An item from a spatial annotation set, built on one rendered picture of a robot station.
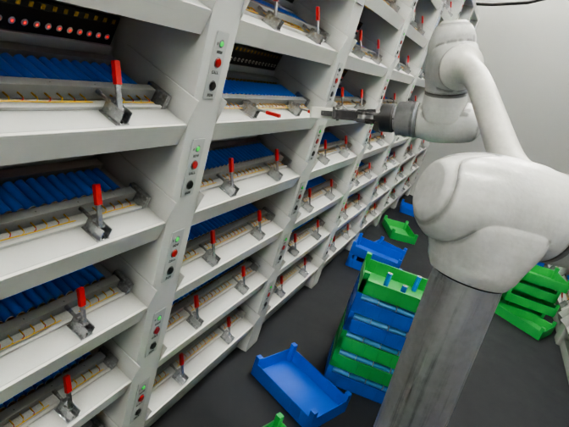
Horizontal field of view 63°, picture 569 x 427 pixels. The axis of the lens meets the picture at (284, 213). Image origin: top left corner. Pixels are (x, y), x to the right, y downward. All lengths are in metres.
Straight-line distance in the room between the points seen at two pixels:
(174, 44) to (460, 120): 0.69
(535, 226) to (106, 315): 0.77
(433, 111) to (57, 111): 0.84
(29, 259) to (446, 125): 0.93
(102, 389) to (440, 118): 0.99
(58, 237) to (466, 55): 0.89
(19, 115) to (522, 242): 0.66
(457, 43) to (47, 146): 0.87
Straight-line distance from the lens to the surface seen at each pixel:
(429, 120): 1.22
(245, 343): 1.86
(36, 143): 0.68
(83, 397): 1.13
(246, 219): 1.49
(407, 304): 1.69
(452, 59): 1.15
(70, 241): 0.83
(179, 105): 0.90
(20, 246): 0.79
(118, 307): 1.03
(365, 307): 1.70
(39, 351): 0.92
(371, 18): 2.23
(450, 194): 0.63
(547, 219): 0.68
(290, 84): 1.56
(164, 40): 0.93
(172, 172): 0.93
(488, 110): 1.03
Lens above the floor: 1.12
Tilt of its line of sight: 20 degrees down
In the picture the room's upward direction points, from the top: 17 degrees clockwise
